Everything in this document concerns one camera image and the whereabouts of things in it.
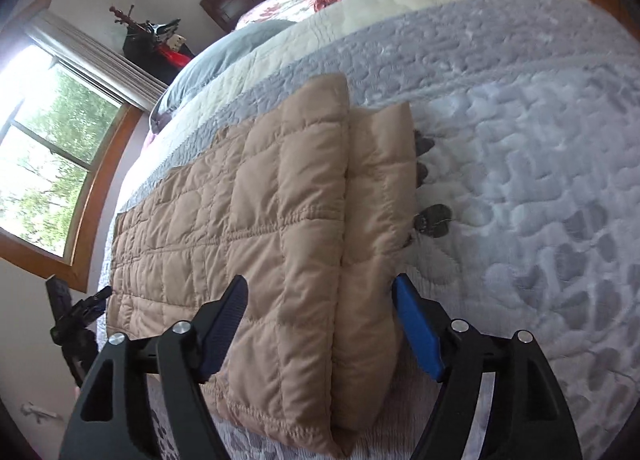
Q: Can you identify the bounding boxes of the beige quilted down jacket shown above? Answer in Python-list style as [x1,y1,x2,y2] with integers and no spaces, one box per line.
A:
[106,75,416,458]

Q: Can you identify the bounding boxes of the white window curtain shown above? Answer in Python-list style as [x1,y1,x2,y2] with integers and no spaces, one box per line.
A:
[24,10,166,112]

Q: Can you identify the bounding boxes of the grey-blue pillow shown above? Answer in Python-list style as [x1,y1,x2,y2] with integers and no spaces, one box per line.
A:
[149,20,294,135]

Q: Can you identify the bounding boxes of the grey floral quilted bedspread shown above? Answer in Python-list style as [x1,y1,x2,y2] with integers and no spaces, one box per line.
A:
[100,0,639,459]

